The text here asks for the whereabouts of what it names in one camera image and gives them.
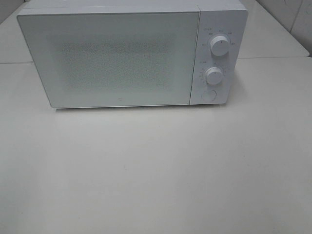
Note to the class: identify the upper white power knob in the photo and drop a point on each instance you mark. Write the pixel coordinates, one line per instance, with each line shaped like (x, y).
(219, 45)

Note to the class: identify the lower white timer knob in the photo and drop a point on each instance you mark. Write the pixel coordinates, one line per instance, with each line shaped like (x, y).
(213, 76)

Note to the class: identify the round door release button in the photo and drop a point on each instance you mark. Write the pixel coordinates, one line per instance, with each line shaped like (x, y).
(209, 96)

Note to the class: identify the white microwave door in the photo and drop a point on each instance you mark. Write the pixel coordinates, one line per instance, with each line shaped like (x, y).
(110, 60)

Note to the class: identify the white microwave oven body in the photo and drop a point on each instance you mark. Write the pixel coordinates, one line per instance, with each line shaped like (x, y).
(216, 17)

